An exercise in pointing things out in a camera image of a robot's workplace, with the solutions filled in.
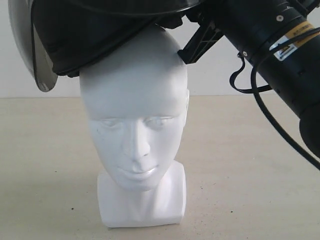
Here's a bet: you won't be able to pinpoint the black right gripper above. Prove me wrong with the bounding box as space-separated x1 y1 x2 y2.
178 0 240 65

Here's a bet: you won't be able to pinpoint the black helmet with visor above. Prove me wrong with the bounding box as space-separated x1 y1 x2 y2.
7 0 201 93

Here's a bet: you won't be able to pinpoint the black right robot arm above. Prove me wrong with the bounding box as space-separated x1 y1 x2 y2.
178 0 320 164

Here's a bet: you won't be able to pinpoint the white mannequin head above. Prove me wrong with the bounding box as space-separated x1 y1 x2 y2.
79 25 190 228

